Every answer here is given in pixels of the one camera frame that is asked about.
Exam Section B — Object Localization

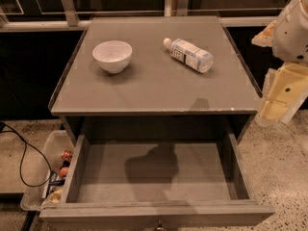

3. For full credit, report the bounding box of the grey top drawer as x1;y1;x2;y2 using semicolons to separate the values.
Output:
40;133;274;229

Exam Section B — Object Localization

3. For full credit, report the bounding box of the orange can in bin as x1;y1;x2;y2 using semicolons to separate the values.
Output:
62;150;73;162

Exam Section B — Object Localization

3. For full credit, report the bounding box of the clear plastic storage bin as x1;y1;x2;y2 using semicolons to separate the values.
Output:
20;130;74;211

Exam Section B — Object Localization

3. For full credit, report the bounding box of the grey wooden cabinet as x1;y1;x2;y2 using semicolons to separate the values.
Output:
49;16;259;137

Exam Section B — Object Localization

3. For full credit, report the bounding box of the black cable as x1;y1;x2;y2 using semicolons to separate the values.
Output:
0;121;53;189

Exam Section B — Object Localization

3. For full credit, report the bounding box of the metal railing frame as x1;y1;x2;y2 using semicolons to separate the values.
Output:
0;0;291;32

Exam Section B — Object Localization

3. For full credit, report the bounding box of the clear plastic water bottle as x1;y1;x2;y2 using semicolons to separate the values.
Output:
163;38;214;73

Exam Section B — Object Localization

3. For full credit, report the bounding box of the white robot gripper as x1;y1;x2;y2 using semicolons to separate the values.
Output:
251;0;308;127

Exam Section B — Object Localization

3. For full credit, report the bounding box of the dark snack packet in bin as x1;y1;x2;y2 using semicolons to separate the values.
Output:
42;170;65;198

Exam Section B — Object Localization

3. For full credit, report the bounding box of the white ceramic bowl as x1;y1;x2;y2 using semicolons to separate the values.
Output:
92;40;133;74

